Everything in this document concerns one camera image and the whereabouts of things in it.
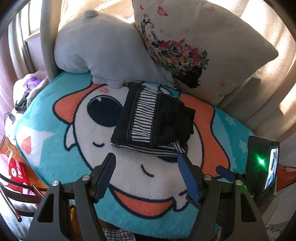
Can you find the dark striped pants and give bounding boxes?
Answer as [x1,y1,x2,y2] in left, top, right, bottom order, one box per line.
[110,83,196,157]

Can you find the dark wooden chair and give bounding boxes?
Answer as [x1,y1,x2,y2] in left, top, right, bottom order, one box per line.
[1,174,48,222]

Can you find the red shopping bag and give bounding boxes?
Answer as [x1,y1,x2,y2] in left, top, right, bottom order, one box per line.
[0,152,30,194]

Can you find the cartoon fleece blanket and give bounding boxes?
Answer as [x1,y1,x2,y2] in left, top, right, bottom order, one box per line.
[15,72,254,238]

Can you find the floral white cushion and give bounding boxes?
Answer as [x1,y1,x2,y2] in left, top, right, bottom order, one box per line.
[132,1,278,105]

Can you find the purple white cloth pile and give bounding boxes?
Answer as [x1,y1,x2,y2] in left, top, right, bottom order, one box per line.
[13,71,49,111]

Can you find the grey plush pillow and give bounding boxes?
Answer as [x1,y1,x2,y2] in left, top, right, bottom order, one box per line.
[54,9,174,88]

